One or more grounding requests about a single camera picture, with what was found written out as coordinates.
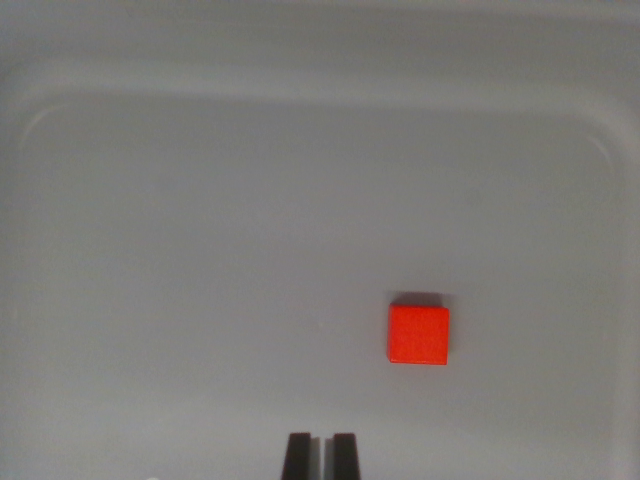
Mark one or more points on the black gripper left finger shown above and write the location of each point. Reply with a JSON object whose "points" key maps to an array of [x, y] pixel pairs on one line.
{"points": [[298, 457]]}

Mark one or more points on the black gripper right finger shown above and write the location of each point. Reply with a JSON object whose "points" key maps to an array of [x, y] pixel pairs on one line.
{"points": [[345, 457]]}

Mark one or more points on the red cube block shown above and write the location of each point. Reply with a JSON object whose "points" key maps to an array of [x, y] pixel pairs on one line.
{"points": [[419, 334]]}

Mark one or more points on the white plastic bin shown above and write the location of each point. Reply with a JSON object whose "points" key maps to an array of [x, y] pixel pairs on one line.
{"points": [[300, 200]]}

